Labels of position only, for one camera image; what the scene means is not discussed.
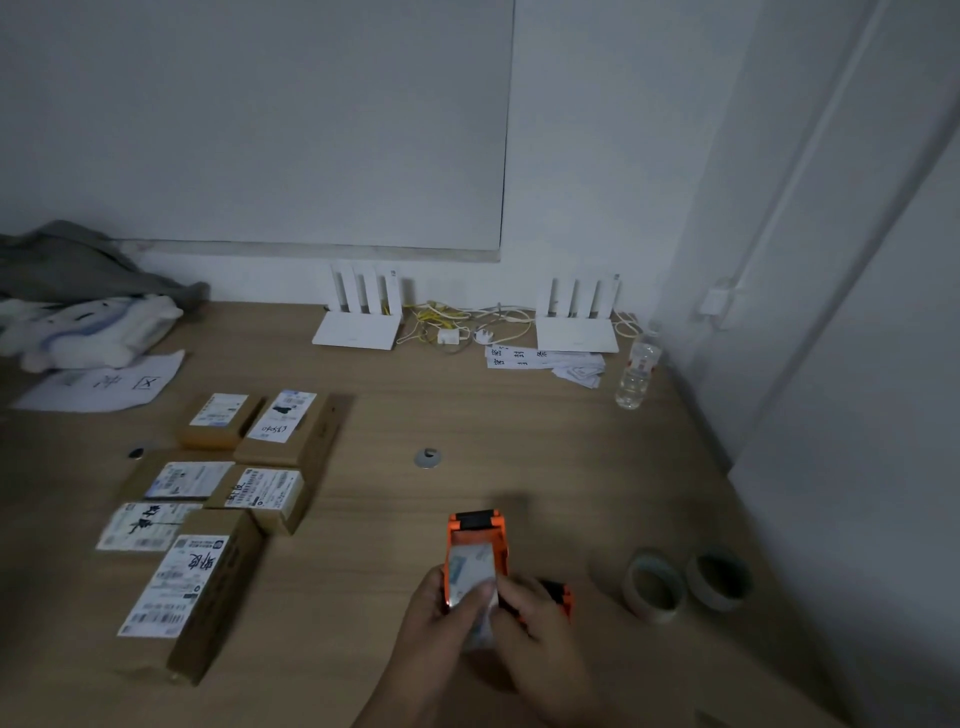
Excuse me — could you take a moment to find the small square cardboard box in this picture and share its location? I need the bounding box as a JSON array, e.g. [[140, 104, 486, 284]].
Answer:
[[177, 392, 265, 452]]

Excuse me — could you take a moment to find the white router with antennas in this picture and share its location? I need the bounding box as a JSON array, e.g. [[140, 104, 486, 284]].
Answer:
[[311, 264, 405, 352], [534, 274, 623, 354]]

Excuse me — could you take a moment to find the bundle of yellow white cables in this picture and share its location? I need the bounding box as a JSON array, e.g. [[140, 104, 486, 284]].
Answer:
[[395, 300, 538, 354]]

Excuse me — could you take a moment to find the white label sticker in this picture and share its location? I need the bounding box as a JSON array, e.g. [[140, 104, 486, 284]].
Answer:
[[447, 543, 501, 652]]

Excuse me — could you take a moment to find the beige tape roll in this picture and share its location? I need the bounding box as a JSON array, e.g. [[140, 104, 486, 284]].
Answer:
[[621, 551, 688, 625]]

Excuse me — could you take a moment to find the white plush toy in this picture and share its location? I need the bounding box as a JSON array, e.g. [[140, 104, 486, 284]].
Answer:
[[0, 294, 185, 374]]

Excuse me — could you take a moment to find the white tape roll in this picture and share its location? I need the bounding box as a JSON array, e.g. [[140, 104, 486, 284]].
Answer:
[[685, 547, 754, 613]]

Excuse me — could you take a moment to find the large labelled cardboard box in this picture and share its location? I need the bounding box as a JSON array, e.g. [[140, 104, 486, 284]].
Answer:
[[116, 508, 266, 687]]

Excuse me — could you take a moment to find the white wall junction box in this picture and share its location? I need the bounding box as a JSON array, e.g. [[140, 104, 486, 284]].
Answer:
[[699, 281, 740, 330]]

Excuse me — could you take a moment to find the grey cloth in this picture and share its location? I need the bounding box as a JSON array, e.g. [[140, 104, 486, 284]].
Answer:
[[0, 219, 211, 313]]

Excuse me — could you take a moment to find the person's left forearm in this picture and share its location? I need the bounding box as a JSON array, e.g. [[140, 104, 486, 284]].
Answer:
[[351, 693, 432, 728]]

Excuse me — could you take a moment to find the white wall board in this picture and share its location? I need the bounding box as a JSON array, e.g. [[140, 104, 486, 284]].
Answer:
[[0, 0, 517, 264]]

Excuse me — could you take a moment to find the person's right hand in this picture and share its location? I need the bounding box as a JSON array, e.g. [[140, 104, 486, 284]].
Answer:
[[489, 576, 605, 728]]

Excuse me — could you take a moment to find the tall cardboard box handwritten label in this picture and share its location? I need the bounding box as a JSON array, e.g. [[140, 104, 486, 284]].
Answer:
[[232, 389, 348, 489]]

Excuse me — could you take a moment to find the clear plastic water bottle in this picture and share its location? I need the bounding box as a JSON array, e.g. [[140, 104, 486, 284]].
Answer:
[[615, 330, 664, 411]]

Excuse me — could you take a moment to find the flat labelled cardboard box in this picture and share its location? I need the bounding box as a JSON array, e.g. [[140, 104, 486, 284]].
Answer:
[[120, 448, 237, 504]]

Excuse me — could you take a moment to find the white paper sheet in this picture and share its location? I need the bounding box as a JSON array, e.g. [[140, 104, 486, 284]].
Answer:
[[11, 349, 186, 414]]

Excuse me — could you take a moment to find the person's left hand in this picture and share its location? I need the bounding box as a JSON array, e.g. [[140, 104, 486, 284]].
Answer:
[[372, 564, 499, 717]]

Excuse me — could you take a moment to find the white wall cable conduit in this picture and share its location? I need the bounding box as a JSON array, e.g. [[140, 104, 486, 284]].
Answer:
[[726, 0, 890, 290]]

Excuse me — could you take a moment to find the flat white labelled parcel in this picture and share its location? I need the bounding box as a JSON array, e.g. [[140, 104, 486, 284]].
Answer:
[[95, 501, 204, 554]]

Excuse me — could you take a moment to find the pile of handwritten paper slips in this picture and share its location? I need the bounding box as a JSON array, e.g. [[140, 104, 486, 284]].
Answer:
[[485, 344, 607, 390]]

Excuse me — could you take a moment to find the small cardboard box wide label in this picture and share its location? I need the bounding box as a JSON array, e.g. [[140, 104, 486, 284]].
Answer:
[[204, 465, 310, 537]]

